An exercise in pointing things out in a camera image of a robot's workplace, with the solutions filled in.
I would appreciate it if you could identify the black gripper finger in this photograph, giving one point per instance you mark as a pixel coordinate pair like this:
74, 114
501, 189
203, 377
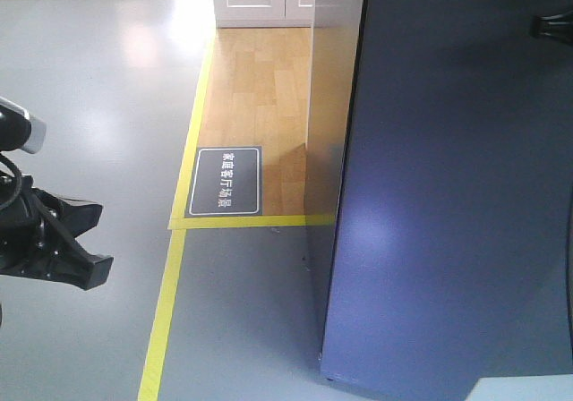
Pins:
556, 27

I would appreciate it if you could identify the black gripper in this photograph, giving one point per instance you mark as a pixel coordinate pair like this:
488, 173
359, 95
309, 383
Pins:
30, 248

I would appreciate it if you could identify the dark grey side-by-side fridge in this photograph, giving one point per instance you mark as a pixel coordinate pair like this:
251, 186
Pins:
452, 254

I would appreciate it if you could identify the dark floor sign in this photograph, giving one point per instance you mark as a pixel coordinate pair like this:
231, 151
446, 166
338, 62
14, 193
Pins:
226, 182

